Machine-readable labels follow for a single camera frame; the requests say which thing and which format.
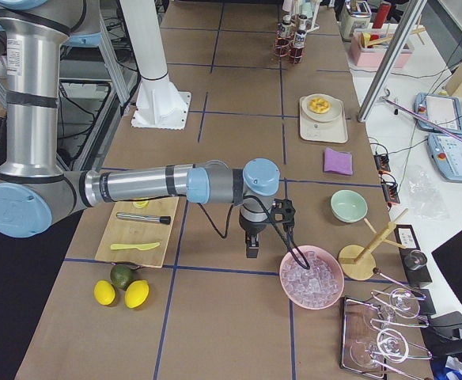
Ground bamboo cutting board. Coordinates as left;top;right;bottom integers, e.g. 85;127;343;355
95;197;179;268

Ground left yellow lemon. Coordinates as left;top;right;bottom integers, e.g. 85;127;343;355
93;280;116;306

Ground mirrored glass tray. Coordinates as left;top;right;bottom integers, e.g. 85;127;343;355
339;296;388;379

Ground lemon slice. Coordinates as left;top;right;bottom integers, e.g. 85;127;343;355
132;199;149;209

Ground black camera cable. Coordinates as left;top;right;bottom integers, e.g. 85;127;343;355
197;196;312;271

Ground wine glass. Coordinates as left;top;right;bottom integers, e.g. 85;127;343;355
370;287;429;328
369;328;433;363

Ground teach pendant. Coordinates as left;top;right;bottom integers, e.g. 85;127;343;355
414;93;462;135
427;133;462;183

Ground clear plastic bag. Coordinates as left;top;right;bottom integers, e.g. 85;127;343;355
405;165;449;220

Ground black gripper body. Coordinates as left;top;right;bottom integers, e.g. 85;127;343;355
239;205;270;237

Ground upper wine glass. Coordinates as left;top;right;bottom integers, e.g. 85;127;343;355
370;287;429;328

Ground yellow plastic knife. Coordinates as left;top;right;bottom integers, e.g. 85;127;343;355
109;242;161;251

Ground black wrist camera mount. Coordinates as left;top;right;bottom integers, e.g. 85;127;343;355
271;199;296;234

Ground copper wire bottle rack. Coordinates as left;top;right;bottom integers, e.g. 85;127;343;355
273;25;297;64

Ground lower wine glass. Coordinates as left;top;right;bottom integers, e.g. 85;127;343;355
369;328;433;363

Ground purple folded cloth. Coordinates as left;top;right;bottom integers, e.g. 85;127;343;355
324;147;353;176

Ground wooden cup stand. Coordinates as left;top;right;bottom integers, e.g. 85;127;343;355
338;208;408;281

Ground upper teach pendant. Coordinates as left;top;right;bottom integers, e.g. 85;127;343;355
414;93;462;135

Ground glazed donut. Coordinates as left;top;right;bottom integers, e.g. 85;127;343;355
309;97;331;114

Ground pink bowl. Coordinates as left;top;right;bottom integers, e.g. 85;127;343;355
279;245;344;310

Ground cream round plate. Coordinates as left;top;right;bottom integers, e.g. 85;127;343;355
301;94;343;123

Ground black scale with cup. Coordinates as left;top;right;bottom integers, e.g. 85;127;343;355
394;225;432;287

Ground green avocado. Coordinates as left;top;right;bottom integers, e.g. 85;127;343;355
110;264;134;291

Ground right yellow lemon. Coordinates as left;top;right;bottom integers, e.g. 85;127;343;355
125;279;150;309

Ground yellow lemon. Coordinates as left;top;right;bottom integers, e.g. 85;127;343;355
93;280;116;306
125;279;150;309

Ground steel knife sharpener rod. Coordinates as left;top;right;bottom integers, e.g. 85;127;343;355
115;212;172;225

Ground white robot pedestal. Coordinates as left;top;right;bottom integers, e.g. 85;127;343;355
120;0;191;130

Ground green ceramic bowl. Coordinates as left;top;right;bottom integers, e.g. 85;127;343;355
330;189;368;223

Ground clear ice cubes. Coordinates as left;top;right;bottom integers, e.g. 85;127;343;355
279;251;340;310

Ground lower teach pendant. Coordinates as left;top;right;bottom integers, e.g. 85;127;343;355
427;133;462;183

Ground aluminium frame post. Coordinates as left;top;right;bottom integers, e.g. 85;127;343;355
358;0;427;122

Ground tea bottle white cap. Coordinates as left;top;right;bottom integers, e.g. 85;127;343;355
277;14;294;48

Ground pink storage box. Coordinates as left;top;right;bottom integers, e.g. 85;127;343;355
350;28;414;68

